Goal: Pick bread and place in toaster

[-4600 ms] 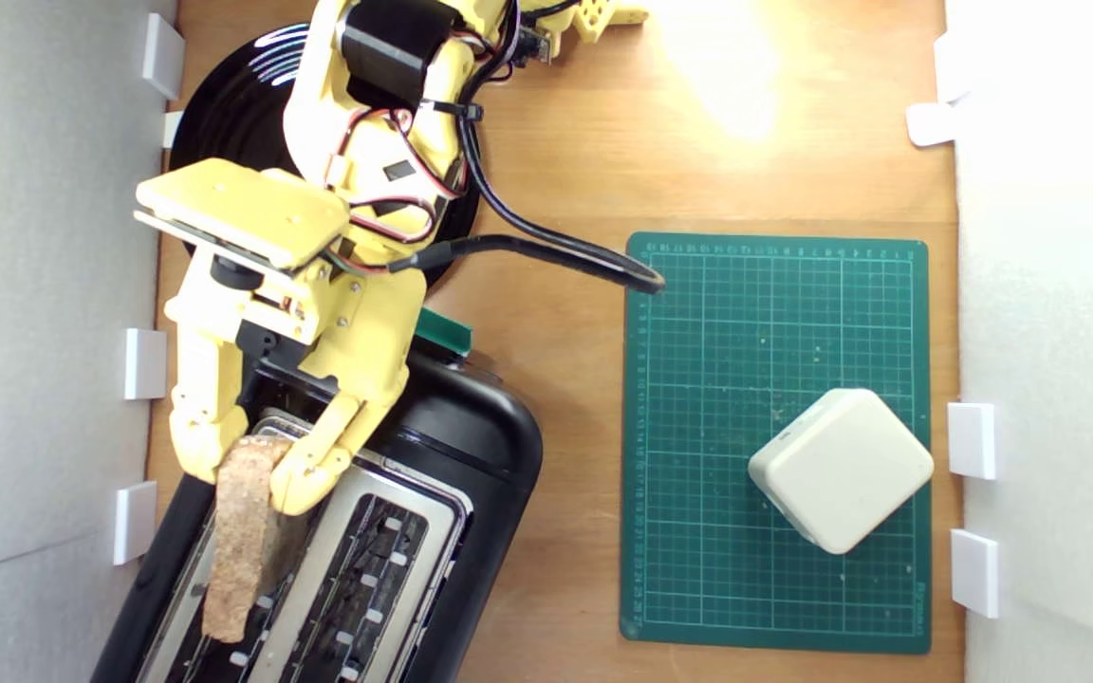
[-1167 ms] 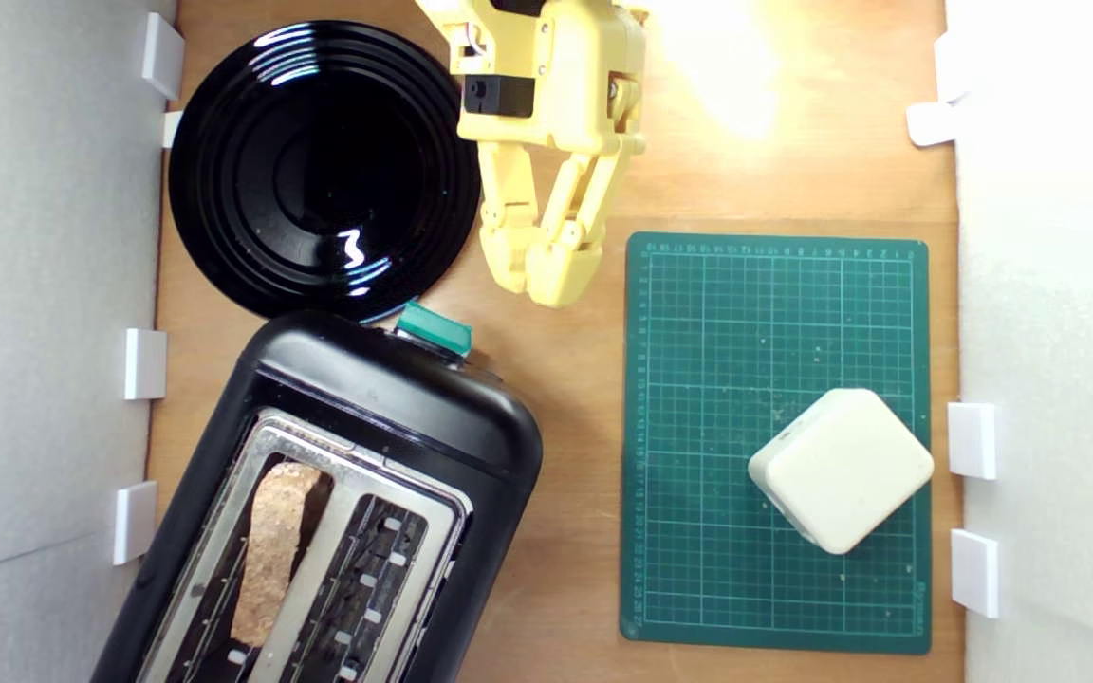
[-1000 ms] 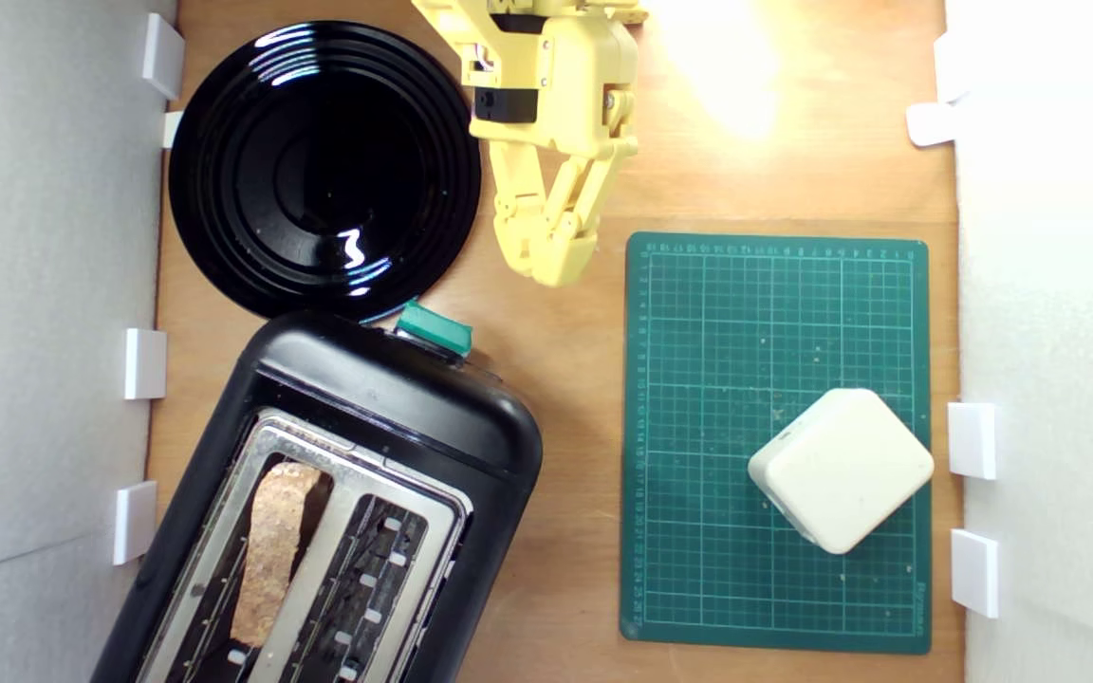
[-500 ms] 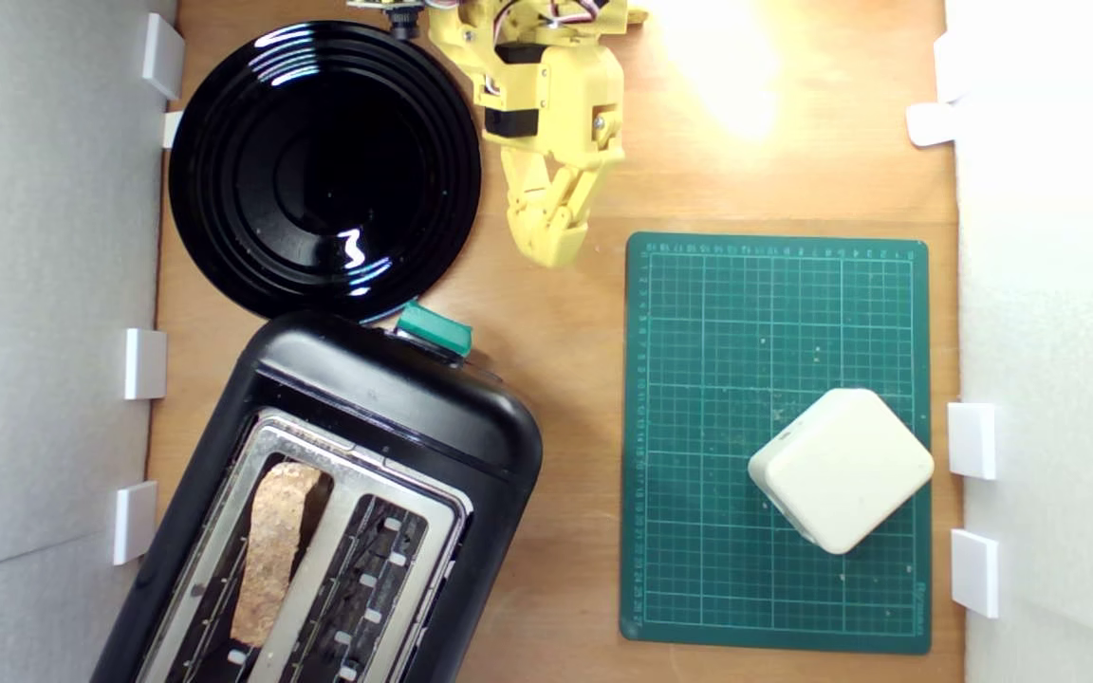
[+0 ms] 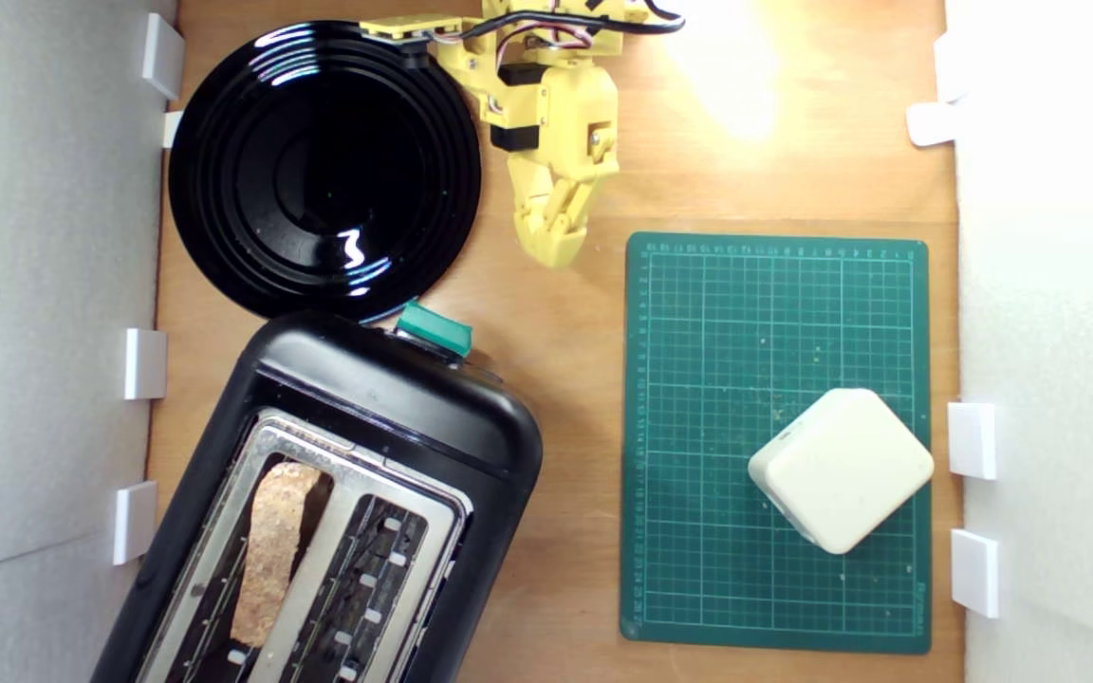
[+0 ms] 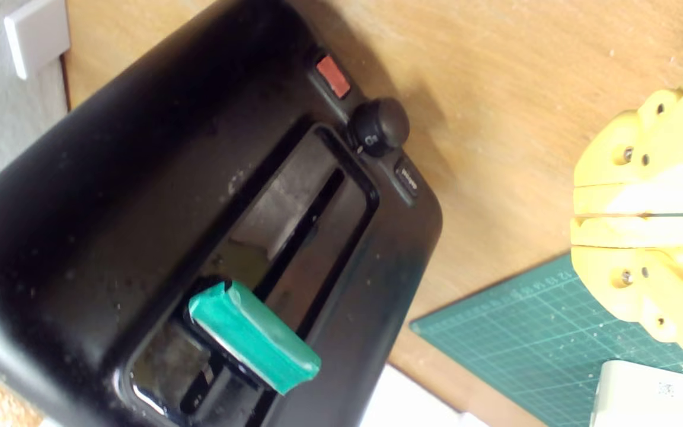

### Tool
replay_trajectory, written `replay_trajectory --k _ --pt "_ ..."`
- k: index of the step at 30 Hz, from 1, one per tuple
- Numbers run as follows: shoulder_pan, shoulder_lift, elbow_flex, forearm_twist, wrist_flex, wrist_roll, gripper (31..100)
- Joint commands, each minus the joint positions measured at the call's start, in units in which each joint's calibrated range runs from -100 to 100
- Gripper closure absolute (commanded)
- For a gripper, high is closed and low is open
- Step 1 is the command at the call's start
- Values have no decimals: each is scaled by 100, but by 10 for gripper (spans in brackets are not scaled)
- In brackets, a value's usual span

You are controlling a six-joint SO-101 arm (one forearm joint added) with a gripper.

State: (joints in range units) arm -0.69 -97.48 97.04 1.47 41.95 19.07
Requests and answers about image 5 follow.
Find brown bread slice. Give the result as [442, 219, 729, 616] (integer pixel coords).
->
[229, 461, 324, 649]

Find black two-slot toaster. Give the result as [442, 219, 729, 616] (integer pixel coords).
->
[91, 309, 545, 683]

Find green cutting mat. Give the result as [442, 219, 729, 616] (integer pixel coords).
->
[620, 231, 933, 655]

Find black round plate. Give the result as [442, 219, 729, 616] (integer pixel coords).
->
[168, 20, 483, 323]

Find white square block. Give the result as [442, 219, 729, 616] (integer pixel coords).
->
[748, 387, 936, 556]

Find red white servo wires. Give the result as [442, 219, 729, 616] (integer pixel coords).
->
[497, 5, 597, 50]

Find flat yellow gripper camera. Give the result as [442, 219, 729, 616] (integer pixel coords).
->
[359, 15, 464, 69]

